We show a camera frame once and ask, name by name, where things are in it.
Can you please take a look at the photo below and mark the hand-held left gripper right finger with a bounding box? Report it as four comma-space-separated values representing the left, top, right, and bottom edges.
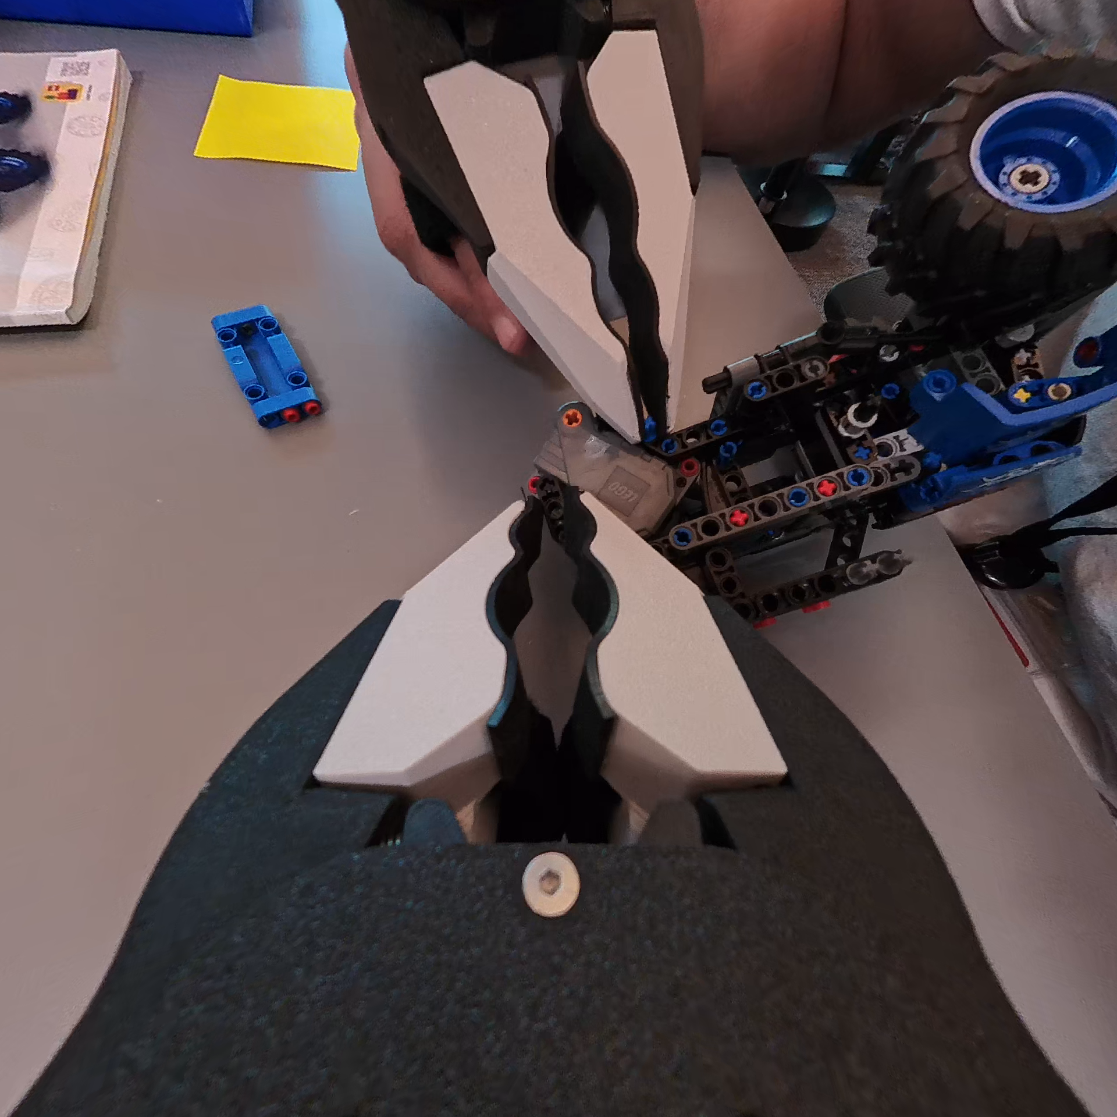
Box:
562, 489, 791, 789

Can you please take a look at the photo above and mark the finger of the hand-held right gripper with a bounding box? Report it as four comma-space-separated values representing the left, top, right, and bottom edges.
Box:
423, 57, 653, 447
559, 29, 702, 436

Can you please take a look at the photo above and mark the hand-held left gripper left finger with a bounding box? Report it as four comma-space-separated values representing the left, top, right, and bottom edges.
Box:
311, 497, 540, 786

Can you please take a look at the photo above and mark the black and blue lego truck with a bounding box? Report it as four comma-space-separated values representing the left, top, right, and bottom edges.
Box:
524, 50, 1117, 632

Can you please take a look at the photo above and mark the blue lego panel piece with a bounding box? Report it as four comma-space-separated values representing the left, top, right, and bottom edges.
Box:
210, 302, 327, 432

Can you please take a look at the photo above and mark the lego instruction booklet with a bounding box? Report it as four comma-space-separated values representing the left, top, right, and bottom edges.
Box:
0, 48, 135, 329

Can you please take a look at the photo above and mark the person's right hand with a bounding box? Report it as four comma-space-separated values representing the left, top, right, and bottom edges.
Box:
343, 43, 545, 356

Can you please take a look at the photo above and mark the black round foot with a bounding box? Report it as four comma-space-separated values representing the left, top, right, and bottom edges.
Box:
758, 160, 840, 255

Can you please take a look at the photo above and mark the yellow paper sheet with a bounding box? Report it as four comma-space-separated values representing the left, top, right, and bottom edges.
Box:
192, 73, 362, 173

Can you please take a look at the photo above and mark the black mesh office chair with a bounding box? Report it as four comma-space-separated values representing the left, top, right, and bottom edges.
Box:
824, 265, 918, 328

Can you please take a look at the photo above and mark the blue storage box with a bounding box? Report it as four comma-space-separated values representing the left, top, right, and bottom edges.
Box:
0, 0, 255, 38

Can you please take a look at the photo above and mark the white red-striped packet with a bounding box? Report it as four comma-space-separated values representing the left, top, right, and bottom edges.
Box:
968, 571, 1117, 817

